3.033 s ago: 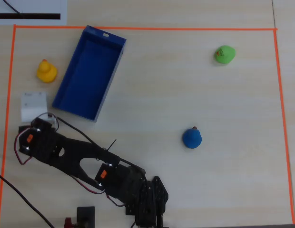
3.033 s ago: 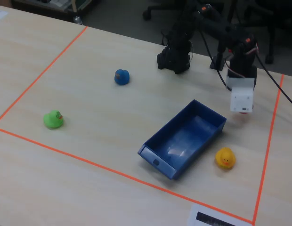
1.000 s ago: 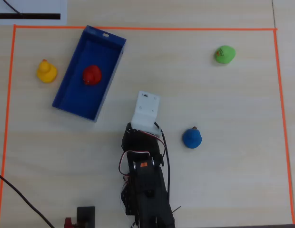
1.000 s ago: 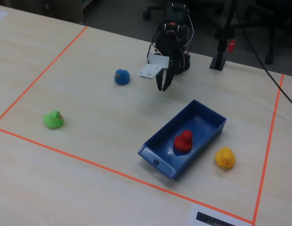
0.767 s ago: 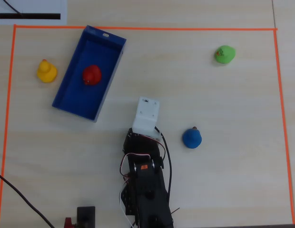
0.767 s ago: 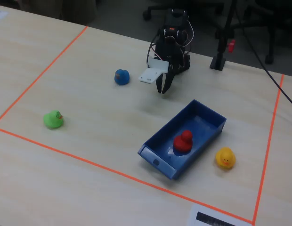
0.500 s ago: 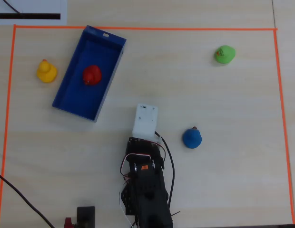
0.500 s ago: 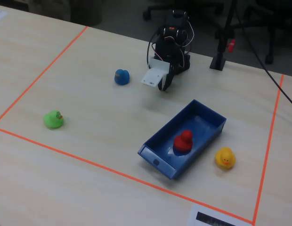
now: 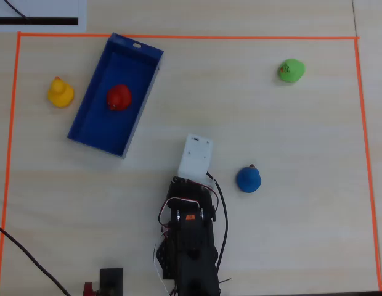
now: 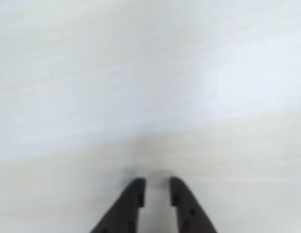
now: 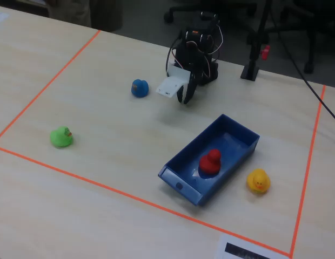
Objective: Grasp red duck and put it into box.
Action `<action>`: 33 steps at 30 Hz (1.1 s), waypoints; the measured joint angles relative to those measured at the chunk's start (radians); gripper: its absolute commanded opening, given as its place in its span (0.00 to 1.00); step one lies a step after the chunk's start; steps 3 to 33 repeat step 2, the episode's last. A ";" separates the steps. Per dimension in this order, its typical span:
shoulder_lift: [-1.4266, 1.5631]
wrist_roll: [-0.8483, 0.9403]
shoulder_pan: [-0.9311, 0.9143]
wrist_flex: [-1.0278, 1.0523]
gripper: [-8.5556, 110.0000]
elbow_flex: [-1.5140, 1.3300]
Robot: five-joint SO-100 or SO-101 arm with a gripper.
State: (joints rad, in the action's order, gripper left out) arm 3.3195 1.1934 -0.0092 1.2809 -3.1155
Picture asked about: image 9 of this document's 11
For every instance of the green rubber duck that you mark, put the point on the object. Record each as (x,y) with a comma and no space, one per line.
(291,72)

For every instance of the red rubber duck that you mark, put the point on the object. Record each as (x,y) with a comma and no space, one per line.
(118,97)

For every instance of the blue plastic box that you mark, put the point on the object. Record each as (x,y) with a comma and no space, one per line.
(101,132)

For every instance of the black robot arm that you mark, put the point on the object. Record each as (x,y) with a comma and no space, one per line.
(194,246)

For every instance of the yellow rubber duck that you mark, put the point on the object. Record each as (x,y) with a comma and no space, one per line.
(60,95)

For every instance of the orange tape strip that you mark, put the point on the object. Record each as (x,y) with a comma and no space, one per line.
(8,154)
(367,154)
(209,37)

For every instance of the white paper with black bar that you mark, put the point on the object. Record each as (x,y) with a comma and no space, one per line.
(55,9)

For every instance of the blue rubber duck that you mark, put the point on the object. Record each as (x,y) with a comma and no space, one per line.
(248,180)

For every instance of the black table clamp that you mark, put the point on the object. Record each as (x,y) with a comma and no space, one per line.
(111,280)

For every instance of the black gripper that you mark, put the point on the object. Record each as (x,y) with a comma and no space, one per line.
(177,187)

